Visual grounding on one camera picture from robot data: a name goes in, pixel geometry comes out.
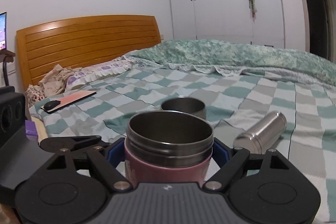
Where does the pink steel cup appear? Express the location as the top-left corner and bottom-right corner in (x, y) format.
(124, 111), (214, 186)

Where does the open steel cup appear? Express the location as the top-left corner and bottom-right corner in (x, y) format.
(161, 97), (207, 120)

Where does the purple box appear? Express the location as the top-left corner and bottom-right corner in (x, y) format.
(25, 120), (38, 141)

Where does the steel thermos bottle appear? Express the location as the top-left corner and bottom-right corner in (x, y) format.
(233, 111), (287, 154)

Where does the pink mouse pad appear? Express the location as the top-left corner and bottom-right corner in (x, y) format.
(41, 90), (96, 114)

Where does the black computer mouse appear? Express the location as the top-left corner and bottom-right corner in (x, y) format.
(43, 100), (61, 111)

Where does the red dotted cloth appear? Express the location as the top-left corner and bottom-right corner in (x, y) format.
(25, 84), (48, 107)

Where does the checkered bed sheet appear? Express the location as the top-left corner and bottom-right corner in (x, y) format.
(30, 68), (335, 223)

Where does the crumpled beige cloth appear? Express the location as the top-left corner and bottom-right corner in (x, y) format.
(38, 64), (81, 97)

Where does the purple floral pillow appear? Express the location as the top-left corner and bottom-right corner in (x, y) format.
(65, 57), (133, 92)

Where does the green floral quilt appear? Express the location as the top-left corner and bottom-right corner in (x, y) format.
(124, 39), (335, 90)

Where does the wooden headboard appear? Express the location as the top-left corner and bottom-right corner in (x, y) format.
(16, 15), (161, 88)

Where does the monitor screen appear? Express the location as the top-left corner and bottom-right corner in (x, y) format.
(0, 12), (7, 51)

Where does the hanging green ornament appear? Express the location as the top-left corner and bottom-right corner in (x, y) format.
(248, 0), (257, 20)

